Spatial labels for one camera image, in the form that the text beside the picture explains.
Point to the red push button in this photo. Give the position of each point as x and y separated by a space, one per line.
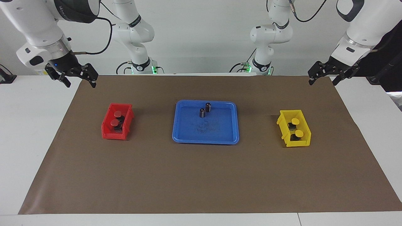
117 113
115 123

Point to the black clamp device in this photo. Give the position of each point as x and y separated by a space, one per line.
6 78

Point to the yellow push button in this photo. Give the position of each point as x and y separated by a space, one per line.
299 134
294 121

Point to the red plastic bin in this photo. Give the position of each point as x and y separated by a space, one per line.
106 132

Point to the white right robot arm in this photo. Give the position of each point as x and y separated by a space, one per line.
37 25

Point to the blue plastic tray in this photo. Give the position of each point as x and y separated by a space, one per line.
220 131

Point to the black push button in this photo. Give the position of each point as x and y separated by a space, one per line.
208 107
202 113

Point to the yellow plastic bin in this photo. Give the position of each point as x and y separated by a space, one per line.
300 143

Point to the white plastic sheet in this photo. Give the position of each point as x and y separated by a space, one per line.
398 100

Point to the green lit base connector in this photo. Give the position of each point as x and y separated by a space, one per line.
154 69
246 67

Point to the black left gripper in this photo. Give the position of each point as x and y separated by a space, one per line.
340 67

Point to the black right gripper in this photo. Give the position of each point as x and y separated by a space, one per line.
66 64

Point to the brown table mat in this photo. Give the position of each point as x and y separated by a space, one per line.
201 175

